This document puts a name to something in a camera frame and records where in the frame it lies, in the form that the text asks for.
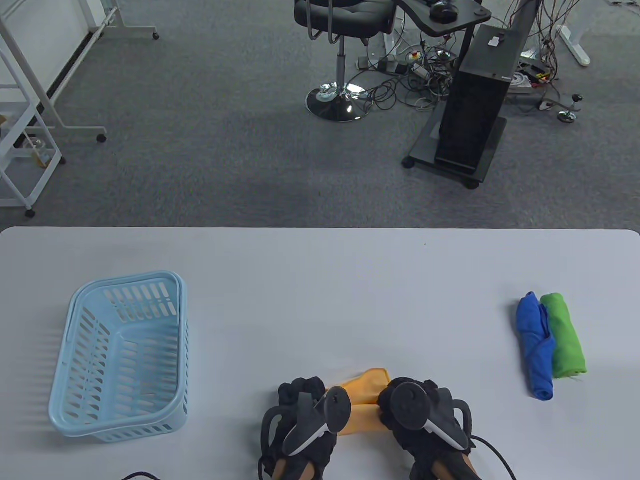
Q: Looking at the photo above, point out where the person's right hand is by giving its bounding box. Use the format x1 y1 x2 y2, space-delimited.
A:
377 377 475 480

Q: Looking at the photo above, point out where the person's left hand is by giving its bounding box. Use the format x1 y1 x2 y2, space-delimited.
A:
259 377 340 480

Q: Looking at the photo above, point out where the orange towel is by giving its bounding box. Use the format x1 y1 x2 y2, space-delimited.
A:
325 368 392 437

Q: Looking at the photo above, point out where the blue towel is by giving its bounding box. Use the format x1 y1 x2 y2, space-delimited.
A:
516 291 557 401

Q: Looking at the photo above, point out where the green towel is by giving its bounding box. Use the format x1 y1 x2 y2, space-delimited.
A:
539 293 588 379

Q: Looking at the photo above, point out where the person's left forearm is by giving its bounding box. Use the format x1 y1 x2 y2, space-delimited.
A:
272 457 316 480

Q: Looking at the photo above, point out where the grey white left hand controller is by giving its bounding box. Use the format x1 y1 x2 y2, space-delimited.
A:
282 386 353 457

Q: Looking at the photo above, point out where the grey white hand controller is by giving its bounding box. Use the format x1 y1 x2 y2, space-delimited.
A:
282 386 353 457
390 382 476 450

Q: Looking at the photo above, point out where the grey white right hand controller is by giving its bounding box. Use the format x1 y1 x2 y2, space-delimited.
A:
390 382 476 450

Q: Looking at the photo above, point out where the light blue plastic basket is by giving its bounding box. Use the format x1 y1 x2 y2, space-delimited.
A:
48 270 189 444

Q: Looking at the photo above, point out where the black wheeled cart base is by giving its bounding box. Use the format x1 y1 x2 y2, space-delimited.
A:
402 105 508 190

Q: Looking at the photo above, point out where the black computer tower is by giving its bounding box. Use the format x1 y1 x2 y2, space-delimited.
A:
434 25 532 176

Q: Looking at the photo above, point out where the black office chair chrome base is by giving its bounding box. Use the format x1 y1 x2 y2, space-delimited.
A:
293 0 396 123

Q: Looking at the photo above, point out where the white shelf rack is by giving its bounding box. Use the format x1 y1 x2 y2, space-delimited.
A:
0 50 67 218

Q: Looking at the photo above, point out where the black side desk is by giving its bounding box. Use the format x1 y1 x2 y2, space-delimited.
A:
395 0 492 66

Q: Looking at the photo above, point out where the white wheeled board stand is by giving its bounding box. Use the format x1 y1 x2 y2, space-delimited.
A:
87 0 161 42

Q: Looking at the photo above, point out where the white desk leg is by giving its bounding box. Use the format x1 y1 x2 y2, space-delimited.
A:
556 25 591 67

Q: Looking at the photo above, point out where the black right glove cable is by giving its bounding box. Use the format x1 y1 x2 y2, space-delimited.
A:
472 435 518 480

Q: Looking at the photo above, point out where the tangle of floor cables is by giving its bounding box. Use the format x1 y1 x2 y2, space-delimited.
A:
350 35 458 112

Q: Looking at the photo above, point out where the white wheeled metal frame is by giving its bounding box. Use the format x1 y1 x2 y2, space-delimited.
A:
0 0 108 144

